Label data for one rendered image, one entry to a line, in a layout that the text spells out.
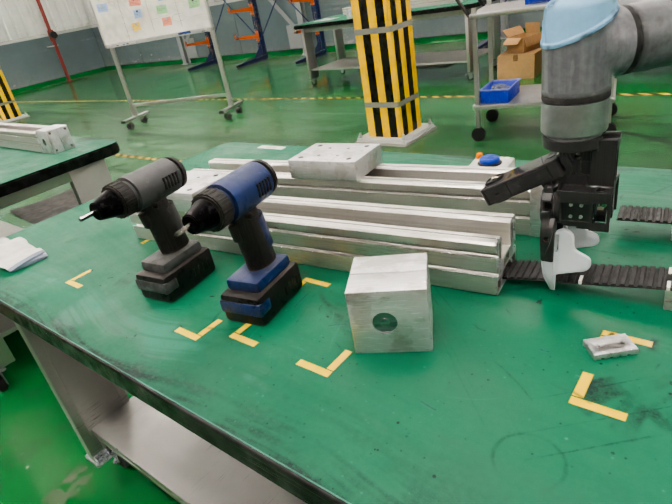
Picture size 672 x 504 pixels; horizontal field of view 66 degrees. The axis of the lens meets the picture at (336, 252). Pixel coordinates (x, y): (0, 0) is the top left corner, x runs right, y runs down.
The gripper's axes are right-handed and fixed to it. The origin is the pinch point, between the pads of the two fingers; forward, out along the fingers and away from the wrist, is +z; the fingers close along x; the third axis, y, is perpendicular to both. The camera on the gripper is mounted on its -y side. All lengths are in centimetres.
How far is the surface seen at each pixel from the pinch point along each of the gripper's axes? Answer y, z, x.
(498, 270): -6.1, -1.6, -4.5
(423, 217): -19.7, -5.7, 1.5
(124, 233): -92, 2, -5
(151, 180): -57, -18, -18
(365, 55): -195, 15, 293
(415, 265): -13.5, -7.5, -15.2
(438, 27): -348, 61, 806
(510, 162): -14.7, -3.6, 32.3
